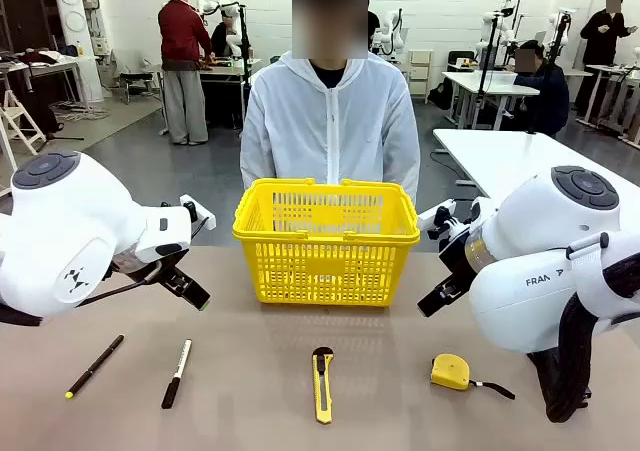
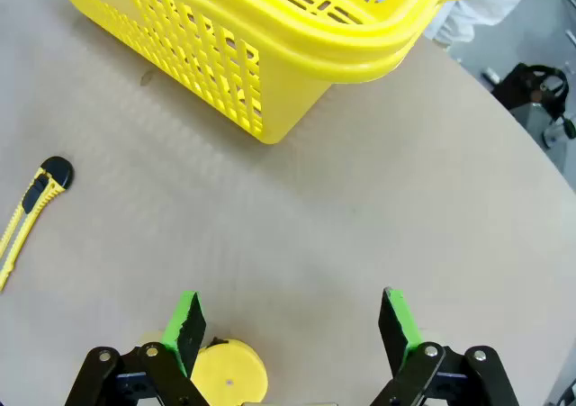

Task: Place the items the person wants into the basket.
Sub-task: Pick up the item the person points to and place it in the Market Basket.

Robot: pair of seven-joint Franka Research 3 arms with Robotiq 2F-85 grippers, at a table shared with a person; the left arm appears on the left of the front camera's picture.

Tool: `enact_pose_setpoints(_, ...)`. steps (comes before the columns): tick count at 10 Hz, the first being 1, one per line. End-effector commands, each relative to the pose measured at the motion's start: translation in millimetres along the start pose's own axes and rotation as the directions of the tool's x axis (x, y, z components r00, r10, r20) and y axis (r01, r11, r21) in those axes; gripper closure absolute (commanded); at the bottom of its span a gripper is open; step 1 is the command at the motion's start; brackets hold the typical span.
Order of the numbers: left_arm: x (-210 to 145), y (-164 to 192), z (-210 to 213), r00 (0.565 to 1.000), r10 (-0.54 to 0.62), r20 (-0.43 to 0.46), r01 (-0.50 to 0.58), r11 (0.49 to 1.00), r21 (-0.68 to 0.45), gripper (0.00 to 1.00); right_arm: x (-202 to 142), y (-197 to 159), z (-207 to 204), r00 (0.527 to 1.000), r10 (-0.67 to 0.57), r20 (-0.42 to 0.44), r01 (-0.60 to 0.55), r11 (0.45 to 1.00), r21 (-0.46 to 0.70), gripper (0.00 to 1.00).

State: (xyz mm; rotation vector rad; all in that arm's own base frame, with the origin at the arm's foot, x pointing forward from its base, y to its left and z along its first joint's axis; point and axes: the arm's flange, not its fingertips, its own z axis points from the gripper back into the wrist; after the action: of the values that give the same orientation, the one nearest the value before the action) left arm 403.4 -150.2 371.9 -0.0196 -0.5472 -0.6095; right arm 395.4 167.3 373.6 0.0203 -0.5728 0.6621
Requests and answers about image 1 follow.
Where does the yellow plastic shopping basket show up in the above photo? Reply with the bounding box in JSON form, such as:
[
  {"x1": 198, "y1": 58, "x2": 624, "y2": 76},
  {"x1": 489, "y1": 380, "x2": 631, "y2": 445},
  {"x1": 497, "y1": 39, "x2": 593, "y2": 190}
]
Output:
[{"x1": 232, "y1": 177, "x2": 421, "y2": 308}]

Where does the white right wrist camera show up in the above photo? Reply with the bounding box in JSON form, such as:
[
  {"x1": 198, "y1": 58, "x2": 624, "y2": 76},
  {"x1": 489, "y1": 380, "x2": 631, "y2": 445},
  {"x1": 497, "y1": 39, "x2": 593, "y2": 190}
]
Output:
[{"x1": 416, "y1": 198, "x2": 459, "y2": 233}]

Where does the white wooden step ladder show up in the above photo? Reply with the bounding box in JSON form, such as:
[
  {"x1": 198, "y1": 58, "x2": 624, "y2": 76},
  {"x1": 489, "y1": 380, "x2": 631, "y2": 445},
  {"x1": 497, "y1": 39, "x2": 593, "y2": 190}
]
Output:
[{"x1": 0, "y1": 89, "x2": 47, "y2": 156}]

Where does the white tower air conditioner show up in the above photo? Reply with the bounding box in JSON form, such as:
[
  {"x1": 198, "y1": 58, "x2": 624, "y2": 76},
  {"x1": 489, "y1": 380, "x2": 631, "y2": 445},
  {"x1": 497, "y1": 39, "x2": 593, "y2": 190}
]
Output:
[{"x1": 52, "y1": 0, "x2": 105, "y2": 103}]

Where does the person in red jacket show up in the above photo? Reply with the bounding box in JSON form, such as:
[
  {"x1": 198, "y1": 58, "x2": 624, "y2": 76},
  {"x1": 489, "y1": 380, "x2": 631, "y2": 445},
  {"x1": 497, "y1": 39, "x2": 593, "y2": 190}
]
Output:
[{"x1": 157, "y1": 0, "x2": 215, "y2": 146}]

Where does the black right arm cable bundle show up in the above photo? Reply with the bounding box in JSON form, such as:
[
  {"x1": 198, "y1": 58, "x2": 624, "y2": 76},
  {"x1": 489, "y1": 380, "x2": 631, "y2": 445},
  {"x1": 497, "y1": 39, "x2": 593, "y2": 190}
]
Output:
[{"x1": 529, "y1": 233, "x2": 640, "y2": 425}]

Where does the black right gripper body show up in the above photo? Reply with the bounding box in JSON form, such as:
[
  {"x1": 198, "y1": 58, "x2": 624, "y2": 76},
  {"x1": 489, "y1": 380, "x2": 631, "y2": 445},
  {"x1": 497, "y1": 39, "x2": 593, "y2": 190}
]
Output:
[{"x1": 438, "y1": 230, "x2": 482, "y2": 285}]

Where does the yellow utility knife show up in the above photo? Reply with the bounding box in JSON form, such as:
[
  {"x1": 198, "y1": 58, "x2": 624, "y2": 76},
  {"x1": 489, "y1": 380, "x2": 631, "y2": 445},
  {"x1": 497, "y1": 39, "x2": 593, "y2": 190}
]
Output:
[{"x1": 311, "y1": 346, "x2": 335, "y2": 425}]

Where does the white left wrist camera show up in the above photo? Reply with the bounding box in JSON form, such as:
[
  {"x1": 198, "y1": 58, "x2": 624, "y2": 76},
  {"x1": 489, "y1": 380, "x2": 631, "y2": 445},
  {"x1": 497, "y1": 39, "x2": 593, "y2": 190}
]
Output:
[{"x1": 178, "y1": 194, "x2": 217, "y2": 232}]

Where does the standing person black sweater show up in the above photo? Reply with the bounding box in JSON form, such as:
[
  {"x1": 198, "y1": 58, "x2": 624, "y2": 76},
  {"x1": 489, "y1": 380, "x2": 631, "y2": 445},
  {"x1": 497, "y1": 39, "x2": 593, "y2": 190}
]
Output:
[{"x1": 574, "y1": 0, "x2": 634, "y2": 115}]

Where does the black and white marker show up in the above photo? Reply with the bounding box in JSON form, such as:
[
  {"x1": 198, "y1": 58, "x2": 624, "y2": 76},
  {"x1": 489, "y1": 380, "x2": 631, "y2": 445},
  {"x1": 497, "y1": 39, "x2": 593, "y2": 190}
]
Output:
[{"x1": 160, "y1": 339, "x2": 193, "y2": 411}]

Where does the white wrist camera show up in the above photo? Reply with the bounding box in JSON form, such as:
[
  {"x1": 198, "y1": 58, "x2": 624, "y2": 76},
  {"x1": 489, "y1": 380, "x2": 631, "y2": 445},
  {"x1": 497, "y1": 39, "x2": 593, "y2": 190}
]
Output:
[
  {"x1": 178, "y1": 194, "x2": 217, "y2": 232},
  {"x1": 416, "y1": 198, "x2": 459, "y2": 233}
]

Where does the yellow tape measure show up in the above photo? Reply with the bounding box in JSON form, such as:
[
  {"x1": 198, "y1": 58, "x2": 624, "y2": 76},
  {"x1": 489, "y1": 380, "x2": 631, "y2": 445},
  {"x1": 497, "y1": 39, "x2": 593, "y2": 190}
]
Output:
[{"x1": 429, "y1": 353, "x2": 516, "y2": 401}]

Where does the black pen yellow tip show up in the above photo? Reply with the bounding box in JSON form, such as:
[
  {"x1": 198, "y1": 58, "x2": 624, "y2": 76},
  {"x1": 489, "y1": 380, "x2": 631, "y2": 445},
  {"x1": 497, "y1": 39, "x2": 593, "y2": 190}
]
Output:
[{"x1": 64, "y1": 334, "x2": 125, "y2": 400}]

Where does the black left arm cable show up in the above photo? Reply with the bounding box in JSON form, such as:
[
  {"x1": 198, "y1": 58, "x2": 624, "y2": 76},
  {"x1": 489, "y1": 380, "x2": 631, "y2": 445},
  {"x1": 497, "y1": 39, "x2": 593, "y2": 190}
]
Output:
[{"x1": 74, "y1": 260, "x2": 166, "y2": 308}]

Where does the white drawer cabinet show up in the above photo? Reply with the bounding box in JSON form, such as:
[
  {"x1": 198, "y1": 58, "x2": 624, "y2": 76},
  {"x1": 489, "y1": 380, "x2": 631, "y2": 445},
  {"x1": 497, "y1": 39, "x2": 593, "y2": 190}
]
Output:
[{"x1": 408, "y1": 49, "x2": 434, "y2": 105}]

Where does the large white table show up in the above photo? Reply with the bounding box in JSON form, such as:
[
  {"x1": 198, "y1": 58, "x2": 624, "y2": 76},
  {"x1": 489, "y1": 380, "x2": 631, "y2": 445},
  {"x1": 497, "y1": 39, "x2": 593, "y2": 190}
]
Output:
[{"x1": 432, "y1": 128, "x2": 640, "y2": 202}]

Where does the seated person in dark clothes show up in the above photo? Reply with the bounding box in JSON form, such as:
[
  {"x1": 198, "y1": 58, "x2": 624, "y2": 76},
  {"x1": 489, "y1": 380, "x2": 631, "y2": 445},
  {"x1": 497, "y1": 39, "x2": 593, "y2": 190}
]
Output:
[{"x1": 513, "y1": 40, "x2": 571, "y2": 140}]

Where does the person in white hoodie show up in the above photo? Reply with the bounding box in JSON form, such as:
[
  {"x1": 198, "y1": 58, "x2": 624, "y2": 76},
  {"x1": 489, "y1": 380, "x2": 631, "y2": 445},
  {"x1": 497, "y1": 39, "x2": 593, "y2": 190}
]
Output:
[{"x1": 239, "y1": 0, "x2": 421, "y2": 205}]

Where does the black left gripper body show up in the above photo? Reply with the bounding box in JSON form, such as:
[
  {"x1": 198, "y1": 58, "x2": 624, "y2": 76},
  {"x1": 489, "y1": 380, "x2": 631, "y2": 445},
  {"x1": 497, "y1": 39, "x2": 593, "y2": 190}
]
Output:
[{"x1": 111, "y1": 245, "x2": 190, "y2": 286}]

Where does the white background desk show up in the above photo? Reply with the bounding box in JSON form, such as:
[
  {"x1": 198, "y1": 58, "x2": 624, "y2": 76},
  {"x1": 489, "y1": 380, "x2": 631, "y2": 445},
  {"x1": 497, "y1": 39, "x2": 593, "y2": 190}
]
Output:
[{"x1": 441, "y1": 69, "x2": 541, "y2": 131}]

